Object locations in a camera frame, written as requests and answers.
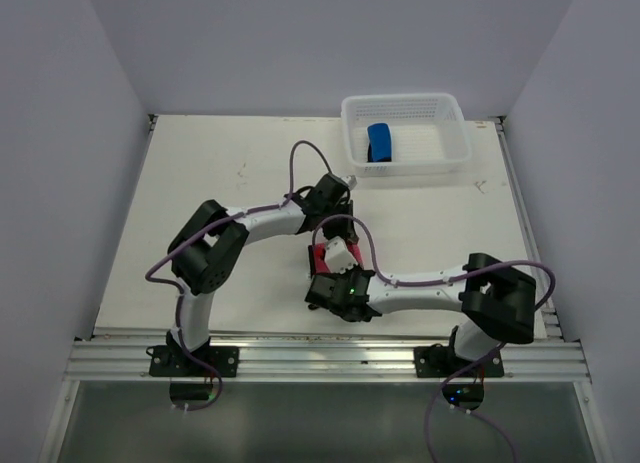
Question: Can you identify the red microfiber towel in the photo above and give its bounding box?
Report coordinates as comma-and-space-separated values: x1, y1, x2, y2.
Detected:
308, 239, 363, 276

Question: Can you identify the blue microfiber towel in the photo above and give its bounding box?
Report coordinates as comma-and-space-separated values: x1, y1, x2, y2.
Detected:
367, 123, 392, 163

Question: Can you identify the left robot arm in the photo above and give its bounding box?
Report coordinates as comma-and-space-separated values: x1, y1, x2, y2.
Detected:
166, 173, 357, 376

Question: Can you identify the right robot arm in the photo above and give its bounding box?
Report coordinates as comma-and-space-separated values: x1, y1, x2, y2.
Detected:
305, 253, 536, 376

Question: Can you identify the white perforated plastic basket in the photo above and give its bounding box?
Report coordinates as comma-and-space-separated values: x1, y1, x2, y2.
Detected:
341, 93, 473, 177

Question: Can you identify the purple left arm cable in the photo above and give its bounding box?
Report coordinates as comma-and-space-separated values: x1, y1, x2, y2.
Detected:
144, 140, 351, 412

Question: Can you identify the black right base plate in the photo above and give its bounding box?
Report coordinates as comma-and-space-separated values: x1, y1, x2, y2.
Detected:
413, 344, 505, 378

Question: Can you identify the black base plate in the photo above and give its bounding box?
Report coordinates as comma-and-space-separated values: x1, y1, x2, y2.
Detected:
145, 345, 240, 378
413, 344, 505, 378

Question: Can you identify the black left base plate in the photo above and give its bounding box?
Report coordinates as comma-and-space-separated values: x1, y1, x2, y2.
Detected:
145, 345, 240, 378

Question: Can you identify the aluminium mounting rail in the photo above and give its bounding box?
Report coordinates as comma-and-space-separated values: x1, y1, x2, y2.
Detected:
64, 333, 591, 383

